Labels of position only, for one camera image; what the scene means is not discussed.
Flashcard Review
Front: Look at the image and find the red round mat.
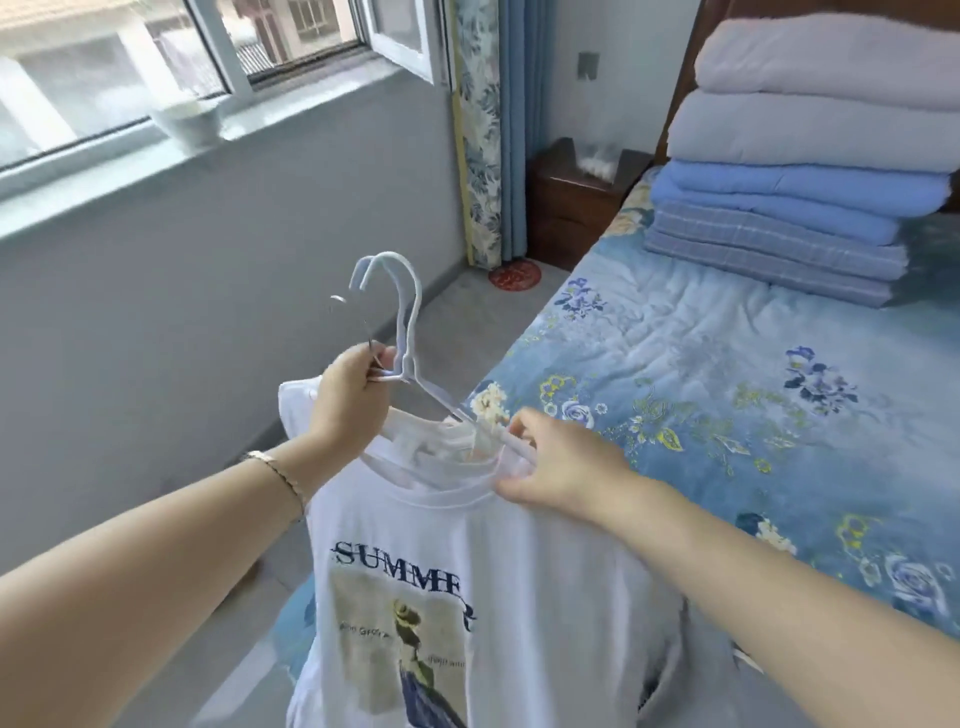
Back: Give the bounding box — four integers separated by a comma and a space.
487, 258, 543, 290

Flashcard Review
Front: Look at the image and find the silver link bracelet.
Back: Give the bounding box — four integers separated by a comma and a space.
241, 449, 310, 520

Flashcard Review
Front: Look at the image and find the white framed window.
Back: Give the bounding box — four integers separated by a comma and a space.
0, 0, 451, 204

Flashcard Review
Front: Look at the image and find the person's right forearm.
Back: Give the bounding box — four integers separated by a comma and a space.
599, 478, 960, 728

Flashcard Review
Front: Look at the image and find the white t-shirt photo print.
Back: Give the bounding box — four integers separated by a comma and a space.
277, 374, 691, 728

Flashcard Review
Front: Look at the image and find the small white cup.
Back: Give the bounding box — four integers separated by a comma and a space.
149, 97, 226, 151

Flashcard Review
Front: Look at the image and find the person's left forearm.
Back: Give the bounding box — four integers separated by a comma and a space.
0, 442, 339, 728

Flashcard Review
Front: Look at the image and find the blue floral curtain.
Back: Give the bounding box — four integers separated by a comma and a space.
446, 0, 556, 273

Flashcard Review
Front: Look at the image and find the blue floral bed quilt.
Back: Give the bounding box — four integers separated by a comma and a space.
269, 168, 960, 728

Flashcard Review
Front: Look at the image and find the person's right hand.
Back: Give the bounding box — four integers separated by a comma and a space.
493, 407, 648, 528

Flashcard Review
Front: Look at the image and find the brown wooden headboard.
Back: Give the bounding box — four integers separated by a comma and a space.
653, 0, 960, 163

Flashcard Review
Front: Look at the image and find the person's left hand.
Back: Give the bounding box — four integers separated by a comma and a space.
307, 343, 399, 463

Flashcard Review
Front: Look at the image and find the white wire hanger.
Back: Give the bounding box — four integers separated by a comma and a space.
359, 251, 541, 460
348, 256, 526, 459

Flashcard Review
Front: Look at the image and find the silver wire hanger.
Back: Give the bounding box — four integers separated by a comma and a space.
328, 294, 385, 374

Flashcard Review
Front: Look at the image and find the dark wooden nightstand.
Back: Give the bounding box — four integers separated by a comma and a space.
524, 137, 654, 273

